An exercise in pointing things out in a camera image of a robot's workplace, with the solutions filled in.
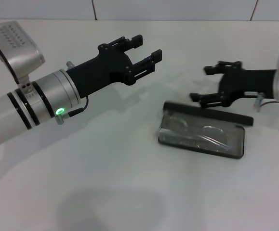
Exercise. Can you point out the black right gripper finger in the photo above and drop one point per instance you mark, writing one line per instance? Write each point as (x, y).
(211, 69)
(209, 99)

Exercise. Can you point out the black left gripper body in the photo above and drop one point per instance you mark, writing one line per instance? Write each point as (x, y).
(98, 72)

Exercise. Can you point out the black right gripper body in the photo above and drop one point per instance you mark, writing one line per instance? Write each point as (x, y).
(250, 81)

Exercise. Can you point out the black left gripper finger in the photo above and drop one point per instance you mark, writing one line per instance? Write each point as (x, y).
(156, 56)
(138, 41)

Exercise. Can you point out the black glasses case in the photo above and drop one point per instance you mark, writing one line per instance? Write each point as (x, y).
(202, 110)

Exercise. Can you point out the clear white glasses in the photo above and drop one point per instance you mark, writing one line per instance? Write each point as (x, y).
(177, 122)

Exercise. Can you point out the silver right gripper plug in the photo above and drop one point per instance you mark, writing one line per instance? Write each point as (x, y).
(259, 102)

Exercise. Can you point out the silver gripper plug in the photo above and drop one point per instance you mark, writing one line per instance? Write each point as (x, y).
(70, 64)
(259, 102)

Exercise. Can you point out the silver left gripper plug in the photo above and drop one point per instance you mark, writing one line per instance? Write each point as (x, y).
(70, 64)

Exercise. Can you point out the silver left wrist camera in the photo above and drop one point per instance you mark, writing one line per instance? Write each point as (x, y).
(16, 50)

